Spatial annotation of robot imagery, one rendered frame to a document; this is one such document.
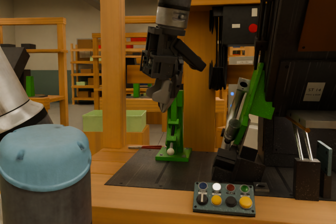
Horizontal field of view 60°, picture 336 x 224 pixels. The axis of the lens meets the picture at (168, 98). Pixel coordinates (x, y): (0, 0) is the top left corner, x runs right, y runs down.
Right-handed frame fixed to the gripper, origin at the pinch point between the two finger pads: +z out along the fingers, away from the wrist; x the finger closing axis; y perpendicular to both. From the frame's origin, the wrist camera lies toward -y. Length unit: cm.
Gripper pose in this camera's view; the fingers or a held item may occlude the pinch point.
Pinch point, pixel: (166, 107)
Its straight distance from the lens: 75.3
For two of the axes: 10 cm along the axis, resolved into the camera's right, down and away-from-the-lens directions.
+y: -8.7, 0.1, -4.9
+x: 4.7, 3.2, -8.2
